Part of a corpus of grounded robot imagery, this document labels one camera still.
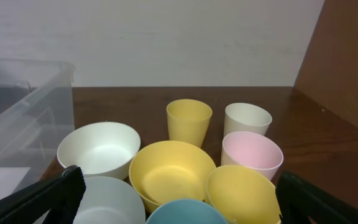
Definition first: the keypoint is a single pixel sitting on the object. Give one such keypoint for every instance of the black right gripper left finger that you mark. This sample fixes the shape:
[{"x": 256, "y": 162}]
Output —
[{"x": 58, "y": 197}]

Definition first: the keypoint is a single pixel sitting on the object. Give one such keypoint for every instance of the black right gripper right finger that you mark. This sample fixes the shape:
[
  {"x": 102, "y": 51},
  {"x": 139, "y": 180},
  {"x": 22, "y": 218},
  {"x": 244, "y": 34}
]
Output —
[{"x": 303, "y": 202}]

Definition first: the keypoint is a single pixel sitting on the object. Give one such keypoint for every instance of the clear plastic storage container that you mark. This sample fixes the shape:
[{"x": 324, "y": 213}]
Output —
[{"x": 36, "y": 114}]

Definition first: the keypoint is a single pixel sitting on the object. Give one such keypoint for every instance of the light grey bowl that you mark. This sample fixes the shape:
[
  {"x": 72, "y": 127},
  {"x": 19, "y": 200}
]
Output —
[{"x": 110, "y": 200}]

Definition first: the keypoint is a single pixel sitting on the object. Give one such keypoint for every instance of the yellow cup near gripper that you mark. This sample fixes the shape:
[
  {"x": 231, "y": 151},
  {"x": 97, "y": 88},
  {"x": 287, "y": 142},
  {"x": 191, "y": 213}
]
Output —
[{"x": 242, "y": 195}]

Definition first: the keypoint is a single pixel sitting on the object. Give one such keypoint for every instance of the white bowl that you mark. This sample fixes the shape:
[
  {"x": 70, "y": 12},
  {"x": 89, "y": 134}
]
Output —
[{"x": 100, "y": 149}]

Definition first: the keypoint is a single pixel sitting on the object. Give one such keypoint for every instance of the pink cup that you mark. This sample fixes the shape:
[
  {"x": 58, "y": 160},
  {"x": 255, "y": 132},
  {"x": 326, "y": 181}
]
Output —
[{"x": 252, "y": 150}]

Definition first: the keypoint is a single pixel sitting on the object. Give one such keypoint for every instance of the cream white cup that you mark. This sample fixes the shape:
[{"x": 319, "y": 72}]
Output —
[{"x": 246, "y": 117}]

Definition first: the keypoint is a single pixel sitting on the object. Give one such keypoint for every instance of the yellow bowl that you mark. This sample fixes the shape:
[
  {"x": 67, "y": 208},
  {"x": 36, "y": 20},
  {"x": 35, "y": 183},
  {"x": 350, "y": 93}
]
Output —
[{"x": 170, "y": 170}]

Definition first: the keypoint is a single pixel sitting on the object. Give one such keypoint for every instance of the light blue cup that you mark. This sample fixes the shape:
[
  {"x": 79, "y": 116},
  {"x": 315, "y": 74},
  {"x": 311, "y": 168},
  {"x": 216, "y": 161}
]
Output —
[{"x": 186, "y": 211}]

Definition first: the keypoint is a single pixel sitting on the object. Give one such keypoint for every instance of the yellow cup upright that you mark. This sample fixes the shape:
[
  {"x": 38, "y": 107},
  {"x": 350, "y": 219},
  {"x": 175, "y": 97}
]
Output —
[{"x": 188, "y": 121}]

